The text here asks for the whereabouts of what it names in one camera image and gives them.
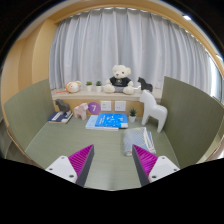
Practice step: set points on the small potted plant, white pot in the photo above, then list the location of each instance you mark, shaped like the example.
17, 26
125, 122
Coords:
132, 116
98, 88
89, 87

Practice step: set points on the pink horse figurine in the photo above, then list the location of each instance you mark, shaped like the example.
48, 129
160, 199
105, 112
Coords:
81, 111

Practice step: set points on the cream teddy bear, black shirt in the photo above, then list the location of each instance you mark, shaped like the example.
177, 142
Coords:
119, 81

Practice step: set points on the black horse figurine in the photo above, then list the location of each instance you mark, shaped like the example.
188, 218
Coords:
145, 86

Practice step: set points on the beige wooden ledge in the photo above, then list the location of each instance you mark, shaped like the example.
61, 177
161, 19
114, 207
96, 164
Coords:
100, 96

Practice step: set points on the bright blue book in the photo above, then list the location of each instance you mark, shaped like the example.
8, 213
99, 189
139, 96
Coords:
111, 120

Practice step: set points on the purple round number disc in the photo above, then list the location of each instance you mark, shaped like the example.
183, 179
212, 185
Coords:
94, 108

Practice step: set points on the white wall socket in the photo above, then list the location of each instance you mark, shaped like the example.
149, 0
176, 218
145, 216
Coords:
120, 106
106, 106

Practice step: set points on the tall green partition panel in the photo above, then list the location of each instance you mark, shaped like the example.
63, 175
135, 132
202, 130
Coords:
190, 123

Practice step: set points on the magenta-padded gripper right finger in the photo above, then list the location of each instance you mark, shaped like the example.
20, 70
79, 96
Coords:
161, 166

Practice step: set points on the round cream plush toy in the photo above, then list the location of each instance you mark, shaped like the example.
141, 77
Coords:
72, 87

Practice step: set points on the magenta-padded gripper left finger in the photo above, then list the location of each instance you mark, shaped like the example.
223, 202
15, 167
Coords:
63, 166

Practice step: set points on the large white horse figurine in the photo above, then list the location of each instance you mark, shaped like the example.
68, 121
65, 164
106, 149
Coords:
153, 110

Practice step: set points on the white pleated curtain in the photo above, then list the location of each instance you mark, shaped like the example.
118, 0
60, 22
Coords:
133, 43

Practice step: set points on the dark navy book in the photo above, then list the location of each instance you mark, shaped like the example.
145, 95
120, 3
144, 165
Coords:
58, 117

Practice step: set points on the dark grey horse figurine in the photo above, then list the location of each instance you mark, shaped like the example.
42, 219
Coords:
62, 106

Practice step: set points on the low green partition panel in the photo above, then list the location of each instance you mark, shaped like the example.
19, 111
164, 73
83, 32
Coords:
30, 113

